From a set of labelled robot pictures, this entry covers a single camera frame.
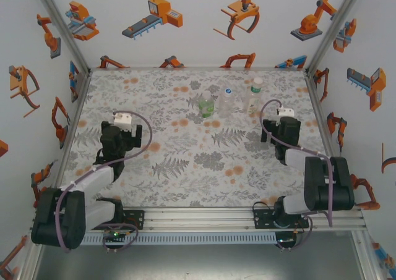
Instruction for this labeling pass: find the aluminium corner post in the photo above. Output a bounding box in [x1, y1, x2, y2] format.
[30, 0, 93, 77]
[304, 0, 369, 76]

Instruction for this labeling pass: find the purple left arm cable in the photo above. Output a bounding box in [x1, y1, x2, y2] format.
[54, 109, 154, 255]

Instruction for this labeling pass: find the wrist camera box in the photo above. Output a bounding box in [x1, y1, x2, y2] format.
[277, 106, 295, 119]
[111, 112, 133, 132]

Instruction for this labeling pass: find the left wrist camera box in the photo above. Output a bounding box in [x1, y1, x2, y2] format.
[111, 112, 133, 132]

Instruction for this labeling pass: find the clear unlabelled plastic bottle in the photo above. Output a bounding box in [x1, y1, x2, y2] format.
[218, 93, 235, 119]

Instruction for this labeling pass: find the wide aluminium base rail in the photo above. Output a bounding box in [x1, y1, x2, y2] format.
[29, 206, 368, 234]

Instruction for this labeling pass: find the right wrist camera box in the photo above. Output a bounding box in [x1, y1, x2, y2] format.
[277, 106, 295, 119]

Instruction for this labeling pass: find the slotted grey cable duct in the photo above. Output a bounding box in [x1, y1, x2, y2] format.
[41, 232, 277, 245]

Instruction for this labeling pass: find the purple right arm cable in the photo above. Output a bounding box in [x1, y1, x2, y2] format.
[259, 99, 335, 252]

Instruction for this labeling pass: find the aluminium table edge rail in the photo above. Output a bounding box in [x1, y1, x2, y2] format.
[51, 69, 93, 208]
[89, 66, 308, 72]
[304, 69, 353, 206]

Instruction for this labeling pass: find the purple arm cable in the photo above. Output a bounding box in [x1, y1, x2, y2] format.
[259, 99, 335, 252]
[54, 109, 154, 255]

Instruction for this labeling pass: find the tall bottle dark green label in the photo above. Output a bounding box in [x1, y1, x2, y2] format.
[246, 83, 265, 116]

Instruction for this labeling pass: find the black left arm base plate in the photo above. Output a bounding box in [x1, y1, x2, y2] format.
[88, 210, 145, 231]

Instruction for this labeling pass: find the grey metal panel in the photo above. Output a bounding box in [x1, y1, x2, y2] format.
[32, 244, 364, 280]

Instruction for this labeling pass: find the floral patterned table mat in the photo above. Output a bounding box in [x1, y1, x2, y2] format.
[61, 69, 344, 208]

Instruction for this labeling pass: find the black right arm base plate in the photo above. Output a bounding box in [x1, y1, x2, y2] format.
[252, 208, 310, 230]

